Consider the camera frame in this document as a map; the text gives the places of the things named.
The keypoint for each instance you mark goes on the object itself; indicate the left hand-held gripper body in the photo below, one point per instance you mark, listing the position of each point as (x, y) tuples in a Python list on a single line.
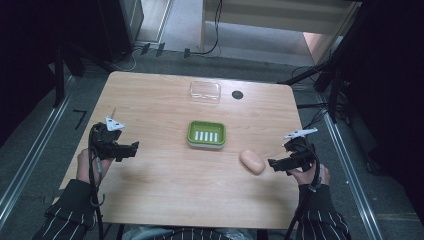
[(106, 140)]

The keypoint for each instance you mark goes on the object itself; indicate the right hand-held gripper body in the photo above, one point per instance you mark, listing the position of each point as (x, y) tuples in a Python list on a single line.
[(301, 150)]

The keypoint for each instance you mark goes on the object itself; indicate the pink soap bar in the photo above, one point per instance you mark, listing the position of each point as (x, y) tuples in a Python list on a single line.
[(252, 161)]

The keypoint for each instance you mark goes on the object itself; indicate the green soap dish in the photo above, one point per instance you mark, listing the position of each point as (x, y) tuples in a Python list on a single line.
[(206, 134)]

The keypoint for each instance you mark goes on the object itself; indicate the person's right hand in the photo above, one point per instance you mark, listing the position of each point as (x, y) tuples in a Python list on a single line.
[(305, 176)]

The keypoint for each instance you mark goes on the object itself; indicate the person's left hand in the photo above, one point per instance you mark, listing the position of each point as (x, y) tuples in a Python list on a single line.
[(85, 166)]

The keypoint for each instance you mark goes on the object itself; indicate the black metal stand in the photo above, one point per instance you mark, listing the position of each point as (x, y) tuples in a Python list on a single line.
[(333, 90), (60, 76)]

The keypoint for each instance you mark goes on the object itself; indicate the black table grommet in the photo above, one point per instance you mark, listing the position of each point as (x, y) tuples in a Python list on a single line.
[(237, 95)]

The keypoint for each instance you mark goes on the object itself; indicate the clear plastic container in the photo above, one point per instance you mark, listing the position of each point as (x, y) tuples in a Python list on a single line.
[(205, 91)]

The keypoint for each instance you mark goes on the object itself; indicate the person's lap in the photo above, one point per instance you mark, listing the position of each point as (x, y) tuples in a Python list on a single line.
[(186, 233)]

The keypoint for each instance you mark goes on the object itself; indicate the dark curtain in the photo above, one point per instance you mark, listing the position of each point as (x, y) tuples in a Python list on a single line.
[(26, 66), (390, 100)]

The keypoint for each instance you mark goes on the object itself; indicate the black cabinet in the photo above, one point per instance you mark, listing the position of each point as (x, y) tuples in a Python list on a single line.
[(116, 26)]

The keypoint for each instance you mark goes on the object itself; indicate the white wooden shelf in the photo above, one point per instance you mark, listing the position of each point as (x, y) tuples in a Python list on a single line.
[(273, 16)]

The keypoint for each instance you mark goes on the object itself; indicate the metal floor rail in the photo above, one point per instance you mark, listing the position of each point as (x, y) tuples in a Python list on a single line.
[(350, 173), (33, 156)]

